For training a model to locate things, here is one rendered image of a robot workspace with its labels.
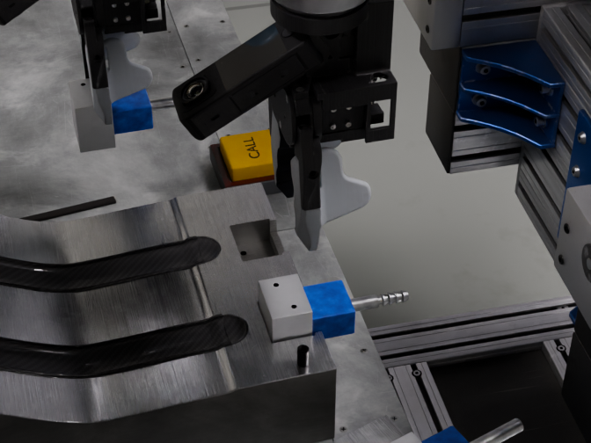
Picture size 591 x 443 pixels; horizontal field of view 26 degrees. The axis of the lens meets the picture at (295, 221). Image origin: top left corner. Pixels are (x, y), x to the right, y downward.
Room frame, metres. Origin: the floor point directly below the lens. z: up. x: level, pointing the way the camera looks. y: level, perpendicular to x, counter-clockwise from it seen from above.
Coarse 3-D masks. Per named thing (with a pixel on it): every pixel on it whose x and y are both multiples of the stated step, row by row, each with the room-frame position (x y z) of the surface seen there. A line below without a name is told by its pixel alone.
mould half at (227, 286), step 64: (256, 192) 0.97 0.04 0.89; (64, 256) 0.89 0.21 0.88; (0, 320) 0.77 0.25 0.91; (64, 320) 0.80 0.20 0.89; (128, 320) 0.80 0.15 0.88; (192, 320) 0.80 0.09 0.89; (256, 320) 0.79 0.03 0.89; (0, 384) 0.70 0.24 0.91; (64, 384) 0.72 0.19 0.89; (128, 384) 0.73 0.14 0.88; (192, 384) 0.72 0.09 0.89; (256, 384) 0.72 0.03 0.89; (320, 384) 0.73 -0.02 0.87
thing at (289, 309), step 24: (264, 288) 0.81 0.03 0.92; (288, 288) 0.81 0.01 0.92; (312, 288) 0.82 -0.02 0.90; (336, 288) 0.82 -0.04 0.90; (264, 312) 0.80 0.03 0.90; (288, 312) 0.78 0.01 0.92; (312, 312) 0.79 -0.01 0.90; (336, 312) 0.79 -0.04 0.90; (288, 336) 0.77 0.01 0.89; (336, 336) 0.79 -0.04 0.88
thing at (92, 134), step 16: (80, 80) 1.07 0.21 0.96; (80, 96) 1.04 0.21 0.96; (128, 96) 1.06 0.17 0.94; (144, 96) 1.06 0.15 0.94; (80, 112) 1.02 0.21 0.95; (112, 112) 1.03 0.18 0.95; (128, 112) 1.03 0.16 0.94; (144, 112) 1.04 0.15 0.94; (80, 128) 1.02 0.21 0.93; (96, 128) 1.02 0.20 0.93; (112, 128) 1.03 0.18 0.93; (128, 128) 1.03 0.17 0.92; (144, 128) 1.04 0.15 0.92; (80, 144) 1.02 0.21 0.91; (96, 144) 1.02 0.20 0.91; (112, 144) 1.03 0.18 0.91
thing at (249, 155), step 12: (252, 132) 1.14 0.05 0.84; (264, 132) 1.14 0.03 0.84; (228, 144) 1.12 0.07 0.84; (240, 144) 1.12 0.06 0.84; (252, 144) 1.12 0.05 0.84; (264, 144) 1.12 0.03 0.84; (228, 156) 1.10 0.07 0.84; (240, 156) 1.10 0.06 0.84; (252, 156) 1.10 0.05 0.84; (264, 156) 1.10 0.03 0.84; (228, 168) 1.09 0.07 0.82; (240, 168) 1.08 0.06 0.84; (252, 168) 1.08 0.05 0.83; (264, 168) 1.09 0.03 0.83
